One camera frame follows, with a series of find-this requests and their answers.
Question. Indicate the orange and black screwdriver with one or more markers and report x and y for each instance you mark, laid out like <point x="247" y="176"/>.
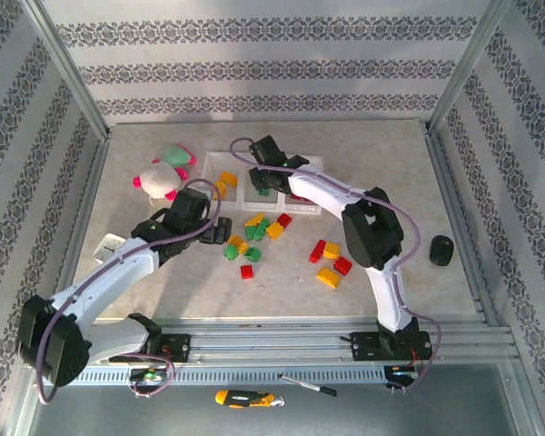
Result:
<point x="243" y="399"/>

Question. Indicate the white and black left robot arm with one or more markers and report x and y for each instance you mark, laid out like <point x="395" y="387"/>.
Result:
<point x="109" y="272"/>

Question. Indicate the black oval puck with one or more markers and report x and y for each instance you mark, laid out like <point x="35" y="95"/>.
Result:
<point x="441" y="250"/>

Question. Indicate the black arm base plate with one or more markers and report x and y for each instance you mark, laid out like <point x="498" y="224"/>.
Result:
<point x="179" y="349"/>
<point x="365" y="347"/>

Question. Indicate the white and pink plush toy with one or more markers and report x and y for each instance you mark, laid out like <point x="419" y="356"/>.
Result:
<point x="159" y="179"/>

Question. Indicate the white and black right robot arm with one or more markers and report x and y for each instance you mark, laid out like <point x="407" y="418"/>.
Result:
<point x="390" y="295"/>

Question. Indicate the green and pink plush toy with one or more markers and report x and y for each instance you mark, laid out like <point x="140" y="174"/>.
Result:
<point x="177" y="154"/>

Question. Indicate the white square pad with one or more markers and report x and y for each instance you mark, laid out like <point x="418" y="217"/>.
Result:
<point x="106" y="252"/>

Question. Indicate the green lego brick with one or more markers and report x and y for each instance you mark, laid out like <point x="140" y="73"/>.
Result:
<point x="250" y="233"/>
<point x="262" y="226"/>
<point x="264" y="192"/>
<point x="253" y="254"/>
<point x="230" y="252"/>

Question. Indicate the yellow lego brick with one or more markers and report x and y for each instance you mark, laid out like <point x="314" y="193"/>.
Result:
<point x="274" y="230"/>
<point x="235" y="239"/>
<point x="229" y="178"/>
<point x="328" y="277"/>
<point x="220" y="190"/>
<point x="254" y="220"/>
<point x="331" y="250"/>
<point x="243" y="248"/>

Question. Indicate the black marker pen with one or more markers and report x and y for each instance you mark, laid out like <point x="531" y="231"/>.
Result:
<point x="306" y="385"/>

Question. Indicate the red lego brick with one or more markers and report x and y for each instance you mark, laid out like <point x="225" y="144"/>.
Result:
<point x="343" y="266"/>
<point x="317" y="251"/>
<point x="284" y="220"/>
<point x="246" y="271"/>
<point x="300" y="198"/>

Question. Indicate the small green circuit board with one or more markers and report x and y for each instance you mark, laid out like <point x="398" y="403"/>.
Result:
<point x="404" y="373"/>
<point x="147" y="375"/>

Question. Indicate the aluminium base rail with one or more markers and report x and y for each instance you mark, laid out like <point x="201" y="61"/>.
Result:
<point x="272" y="340"/>

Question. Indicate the aluminium side rail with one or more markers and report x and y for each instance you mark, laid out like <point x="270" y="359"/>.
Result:
<point x="90" y="191"/>
<point x="447" y="181"/>

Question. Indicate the aluminium frame post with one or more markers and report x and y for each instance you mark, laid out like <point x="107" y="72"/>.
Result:
<point x="68" y="68"/>
<point x="467" y="68"/>

